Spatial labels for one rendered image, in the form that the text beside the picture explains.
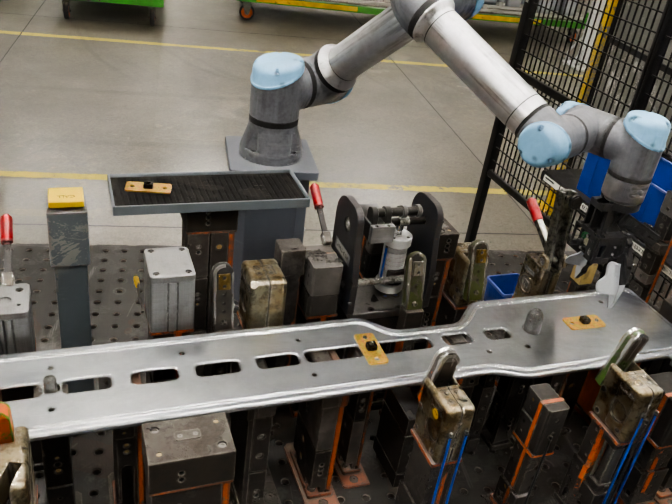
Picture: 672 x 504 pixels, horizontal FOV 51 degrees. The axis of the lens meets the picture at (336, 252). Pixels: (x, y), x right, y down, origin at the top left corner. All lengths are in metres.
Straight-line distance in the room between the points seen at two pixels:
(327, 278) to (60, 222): 0.49
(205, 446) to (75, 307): 0.53
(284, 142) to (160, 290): 0.57
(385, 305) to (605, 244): 0.44
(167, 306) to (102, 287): 0.69
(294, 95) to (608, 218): 0.73
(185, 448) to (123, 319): 0.82
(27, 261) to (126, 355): 0.88
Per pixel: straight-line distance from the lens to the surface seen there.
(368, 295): 1.47
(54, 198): 1.36
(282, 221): 1.71
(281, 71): 1.61
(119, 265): 2.02
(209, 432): 1.05
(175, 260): 1.26
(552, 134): 1.20
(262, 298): 1.28
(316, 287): 1.35
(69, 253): 1.39
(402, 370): 1.24
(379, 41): 1.57
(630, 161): 1.31
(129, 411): 1.12
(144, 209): 1.31
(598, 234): 1.37
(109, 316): 1.82
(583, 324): 1.50
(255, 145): 1.67
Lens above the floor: 1.77
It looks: 30 degrees down
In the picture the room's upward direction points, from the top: 8 degrees clockwise
